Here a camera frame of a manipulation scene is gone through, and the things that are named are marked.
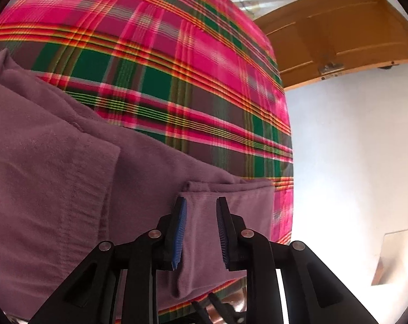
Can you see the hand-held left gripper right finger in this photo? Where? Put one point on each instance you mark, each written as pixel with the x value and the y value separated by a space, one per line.
pixel 222 239

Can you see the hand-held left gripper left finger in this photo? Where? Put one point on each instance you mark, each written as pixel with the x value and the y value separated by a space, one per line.
pixel 178 239

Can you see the purple fleece pants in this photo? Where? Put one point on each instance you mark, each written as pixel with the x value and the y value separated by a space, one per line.
pixel 55 175

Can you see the pink plaid tablecloth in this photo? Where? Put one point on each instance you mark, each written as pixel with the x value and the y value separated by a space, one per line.
pixel 190 57

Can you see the wooden door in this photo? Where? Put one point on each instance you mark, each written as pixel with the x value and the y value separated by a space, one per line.
pixel 342 30

